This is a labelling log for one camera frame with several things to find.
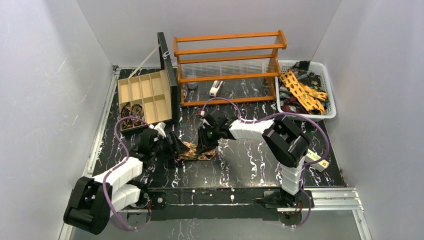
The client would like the colourful floral patterned tie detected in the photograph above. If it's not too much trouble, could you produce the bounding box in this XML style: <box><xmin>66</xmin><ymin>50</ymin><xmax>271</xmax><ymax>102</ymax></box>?
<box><xmin>178</xmin><ymin>141</ymin><xmax>217</xmax><ymax>161</ymax></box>

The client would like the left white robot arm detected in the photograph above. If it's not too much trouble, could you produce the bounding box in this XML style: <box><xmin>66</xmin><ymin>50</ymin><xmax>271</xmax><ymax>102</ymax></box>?
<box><xmin>63</xmin><ymin>122</ymin><xmax>190</xmax><ymax>235</ymax></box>

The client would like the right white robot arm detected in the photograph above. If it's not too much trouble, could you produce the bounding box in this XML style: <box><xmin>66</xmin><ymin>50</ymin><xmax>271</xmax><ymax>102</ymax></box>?
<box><xmin>196</xmin><ymin>110</ymin><xmax>310</xmax><ymax>207</ymax></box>

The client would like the rolled dark patterned tie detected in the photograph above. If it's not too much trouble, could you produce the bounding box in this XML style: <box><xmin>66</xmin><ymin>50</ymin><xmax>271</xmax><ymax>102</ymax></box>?
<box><xmin>119</xmin><ymin>102</ymin><xmax>133</xmax><ymax>130</ymax></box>

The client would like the rolled brown patterned tie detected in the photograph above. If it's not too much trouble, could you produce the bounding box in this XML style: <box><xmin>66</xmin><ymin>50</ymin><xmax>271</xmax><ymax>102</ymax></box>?
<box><xmin>130</xmin><ymin>103</ymin><xmax>144</xmax><ymax>127</ymax></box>

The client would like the white stapler-like object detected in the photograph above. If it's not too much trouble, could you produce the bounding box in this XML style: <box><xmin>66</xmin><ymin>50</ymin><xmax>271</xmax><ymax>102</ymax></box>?
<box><xmin>209</xmin><ymin>80</ymin><xmax>224</xmax><ymax>98</ymax></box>

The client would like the grey round object on shelf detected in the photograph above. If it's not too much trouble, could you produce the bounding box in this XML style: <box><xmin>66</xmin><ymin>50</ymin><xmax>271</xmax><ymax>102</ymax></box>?
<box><xmin>186</xmin><ymin>82</ymin><xmax>198</xmax><ymax>90</ymax></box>

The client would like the black compartment tie box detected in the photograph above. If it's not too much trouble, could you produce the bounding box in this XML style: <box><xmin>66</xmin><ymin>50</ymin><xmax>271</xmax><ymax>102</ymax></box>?
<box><xmin>117</xmin><ymin>32</ymin><xmax>180</xmax><ymax>132</ymax></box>

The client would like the orange wooden shelf rack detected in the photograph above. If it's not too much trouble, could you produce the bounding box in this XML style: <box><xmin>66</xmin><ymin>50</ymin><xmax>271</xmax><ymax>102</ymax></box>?
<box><xmin>173</xmin><ymin>30</ymin><xmax>288</xmax><ymax>107</ymax></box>

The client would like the dark red tie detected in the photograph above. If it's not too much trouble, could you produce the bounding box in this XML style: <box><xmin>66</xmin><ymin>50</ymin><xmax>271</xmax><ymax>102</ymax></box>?
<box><xmin>281</xmin><ymin>96</ymin><xmax>308</xmax><ymax>114</ymax></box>

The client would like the white plastic basket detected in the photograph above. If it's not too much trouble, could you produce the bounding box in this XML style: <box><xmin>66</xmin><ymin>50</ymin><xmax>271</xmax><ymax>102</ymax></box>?
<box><xmin>274</xmin><ymin>60</ymin><xmax>337</xmax><ymax>122</ymax></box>

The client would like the yellow patterned tie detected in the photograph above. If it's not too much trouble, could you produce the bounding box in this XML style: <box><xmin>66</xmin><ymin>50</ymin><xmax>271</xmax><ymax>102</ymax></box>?
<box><xmin>279</xmin><ymin>70</ymin><xmax>328</xmax><ymax>115</ymax></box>

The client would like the small white cardboard box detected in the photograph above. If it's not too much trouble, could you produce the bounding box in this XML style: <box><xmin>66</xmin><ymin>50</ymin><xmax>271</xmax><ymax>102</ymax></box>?
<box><xmin>304</xmin><ymin>149</ymin><xmax>330</xmax><ymax>172</ymax></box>

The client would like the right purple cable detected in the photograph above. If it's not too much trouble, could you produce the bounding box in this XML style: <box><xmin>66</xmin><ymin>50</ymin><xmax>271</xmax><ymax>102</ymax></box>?
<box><xmin>200</xmin><ymin>97</ymin><xmax>331</xmax><ymax>229</ymax></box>

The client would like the purple cable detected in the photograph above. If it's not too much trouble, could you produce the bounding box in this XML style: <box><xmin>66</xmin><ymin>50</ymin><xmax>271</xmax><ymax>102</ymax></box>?
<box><xmin>200</xmin><ymin>97</ymin><xmax>331</xmax><ymax>229</ymax></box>
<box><xmin>101</xmin><ymin>115</ymin><xmax>157</xmax><ymax>232</ymax></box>

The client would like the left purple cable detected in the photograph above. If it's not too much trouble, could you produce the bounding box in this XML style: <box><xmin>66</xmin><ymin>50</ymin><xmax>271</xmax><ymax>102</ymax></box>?
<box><xmin>101</xmin><ymin>115</ymin><xmax>157</xmax><ymax>232</ymax></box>

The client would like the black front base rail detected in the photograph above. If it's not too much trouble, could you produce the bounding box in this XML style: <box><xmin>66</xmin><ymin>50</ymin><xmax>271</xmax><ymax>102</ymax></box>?
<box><xmin>142</xmin><ymin>187</ymin><xmax>315</xmax><ymax>224</ymax></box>

